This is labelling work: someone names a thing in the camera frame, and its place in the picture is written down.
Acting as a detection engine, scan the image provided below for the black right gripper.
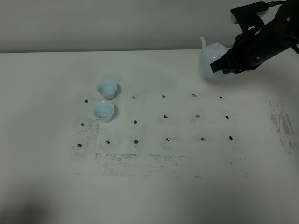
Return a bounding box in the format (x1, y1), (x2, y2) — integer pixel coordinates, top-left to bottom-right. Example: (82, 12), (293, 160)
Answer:
(210, 23), (280, 74)

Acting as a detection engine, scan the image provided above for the far light blue teacup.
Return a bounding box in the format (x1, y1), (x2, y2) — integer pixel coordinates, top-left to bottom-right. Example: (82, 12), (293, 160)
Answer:
(97, 79), (118, 100)

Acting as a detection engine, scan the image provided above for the light blue teacup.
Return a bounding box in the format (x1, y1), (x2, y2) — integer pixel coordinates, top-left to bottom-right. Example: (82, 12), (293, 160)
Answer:
(97, 79), (118, 100)
(93, 101), (115, 123)

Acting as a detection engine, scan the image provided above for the light blue porcelain teapot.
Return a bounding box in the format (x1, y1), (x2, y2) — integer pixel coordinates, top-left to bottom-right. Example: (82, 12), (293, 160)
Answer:
(200, 37), (228, 79)

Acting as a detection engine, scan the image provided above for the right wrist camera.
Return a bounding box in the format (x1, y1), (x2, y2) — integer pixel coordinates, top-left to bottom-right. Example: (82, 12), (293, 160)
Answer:
(230, 1), (269, 33)

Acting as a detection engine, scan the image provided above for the near light blue teacup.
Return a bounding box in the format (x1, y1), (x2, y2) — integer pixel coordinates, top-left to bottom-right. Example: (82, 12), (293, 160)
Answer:
(93, 101), (115, 123)

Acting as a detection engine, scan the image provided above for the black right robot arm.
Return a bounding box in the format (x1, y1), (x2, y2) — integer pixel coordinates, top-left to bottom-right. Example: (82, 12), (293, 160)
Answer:
(210, 0), (299, 74)

